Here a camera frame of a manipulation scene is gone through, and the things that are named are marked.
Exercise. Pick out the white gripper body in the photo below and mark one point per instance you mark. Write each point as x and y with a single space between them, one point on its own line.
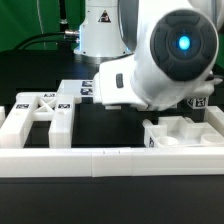
115 84

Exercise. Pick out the white chair seat part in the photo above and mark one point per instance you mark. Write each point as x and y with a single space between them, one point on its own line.
177 131

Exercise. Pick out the white U-shaped obstacle fence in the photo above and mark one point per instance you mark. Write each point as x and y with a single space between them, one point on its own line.
101 162

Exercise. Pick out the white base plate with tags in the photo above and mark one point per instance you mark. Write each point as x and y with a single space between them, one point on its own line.
77 88

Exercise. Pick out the white chair back frame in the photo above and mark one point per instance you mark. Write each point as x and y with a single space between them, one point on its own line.
30 107

